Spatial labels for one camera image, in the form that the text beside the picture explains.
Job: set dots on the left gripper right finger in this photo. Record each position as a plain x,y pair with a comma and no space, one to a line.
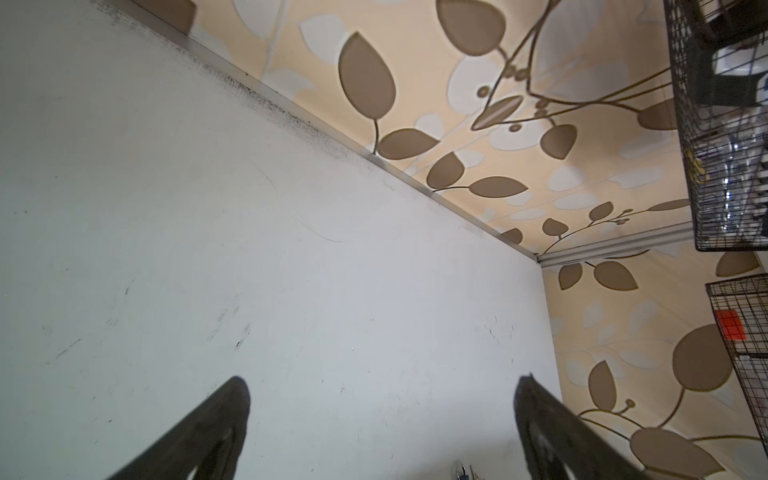
558,445

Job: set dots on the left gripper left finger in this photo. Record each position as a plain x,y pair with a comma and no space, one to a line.
206,444

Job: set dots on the blue padlock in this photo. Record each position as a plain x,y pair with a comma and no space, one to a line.
465,472

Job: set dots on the side wire basket black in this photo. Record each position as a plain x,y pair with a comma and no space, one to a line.
747,295

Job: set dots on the back wire basket black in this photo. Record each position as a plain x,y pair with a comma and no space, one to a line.
718,59

